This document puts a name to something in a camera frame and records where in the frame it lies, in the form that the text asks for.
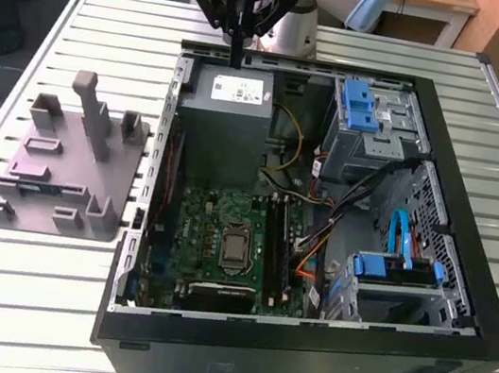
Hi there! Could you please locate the black RAM slot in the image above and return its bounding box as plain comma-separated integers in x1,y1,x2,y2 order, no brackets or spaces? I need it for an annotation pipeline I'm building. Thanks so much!
261,195,297,308
251,193,288,310

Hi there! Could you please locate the blue empty disk carrier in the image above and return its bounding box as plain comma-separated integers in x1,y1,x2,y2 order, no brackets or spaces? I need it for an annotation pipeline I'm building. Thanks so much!
336,77,387,135

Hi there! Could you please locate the grey power supply unit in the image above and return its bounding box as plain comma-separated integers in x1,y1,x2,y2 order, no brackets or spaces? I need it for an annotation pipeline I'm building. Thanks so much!
164,59,282,199

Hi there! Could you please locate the metal drive cage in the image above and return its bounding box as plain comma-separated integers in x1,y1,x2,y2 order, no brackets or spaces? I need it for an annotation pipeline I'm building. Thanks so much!
317,74,439,197

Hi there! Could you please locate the grey parts rack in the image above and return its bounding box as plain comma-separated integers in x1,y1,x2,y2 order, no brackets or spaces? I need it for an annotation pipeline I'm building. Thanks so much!
0,58,159,252

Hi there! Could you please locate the green motherboard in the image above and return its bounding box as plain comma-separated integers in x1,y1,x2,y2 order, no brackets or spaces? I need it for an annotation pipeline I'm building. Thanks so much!
132,173,338,337

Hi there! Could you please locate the silver CPU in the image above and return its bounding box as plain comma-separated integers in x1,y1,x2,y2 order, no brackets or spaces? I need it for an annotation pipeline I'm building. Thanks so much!
217,229,252,266

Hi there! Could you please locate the CPU socket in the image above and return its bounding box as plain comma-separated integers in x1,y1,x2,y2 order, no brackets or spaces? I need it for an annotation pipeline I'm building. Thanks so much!
213,222,259,280

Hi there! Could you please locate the hard disk in blue carrier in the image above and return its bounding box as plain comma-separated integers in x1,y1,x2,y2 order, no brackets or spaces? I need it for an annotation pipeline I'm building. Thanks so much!
348,246,447,294

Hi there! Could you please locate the black graphics card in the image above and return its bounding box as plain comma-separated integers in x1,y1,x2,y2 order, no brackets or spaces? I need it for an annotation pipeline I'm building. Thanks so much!
182,276,258,323

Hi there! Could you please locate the metal disk bay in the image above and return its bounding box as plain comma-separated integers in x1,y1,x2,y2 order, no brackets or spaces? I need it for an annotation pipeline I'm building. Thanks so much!
322,247,488,346

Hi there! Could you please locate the black open PC case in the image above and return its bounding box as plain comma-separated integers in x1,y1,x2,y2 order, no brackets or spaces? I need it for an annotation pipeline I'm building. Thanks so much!
83,28,499,373

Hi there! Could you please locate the red wire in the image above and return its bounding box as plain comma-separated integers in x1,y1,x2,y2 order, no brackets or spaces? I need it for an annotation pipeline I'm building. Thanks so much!
153,138,181,231

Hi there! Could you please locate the black cable bundle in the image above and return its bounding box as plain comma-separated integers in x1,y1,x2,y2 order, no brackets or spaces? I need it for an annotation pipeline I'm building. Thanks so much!
327,147,423,234

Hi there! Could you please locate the orange wire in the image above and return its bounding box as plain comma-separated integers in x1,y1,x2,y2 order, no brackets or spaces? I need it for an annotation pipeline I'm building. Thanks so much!
293,246,331,285

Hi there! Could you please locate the blue wire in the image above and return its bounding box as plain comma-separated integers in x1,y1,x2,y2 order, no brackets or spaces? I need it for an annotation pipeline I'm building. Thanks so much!
382,205,423,272

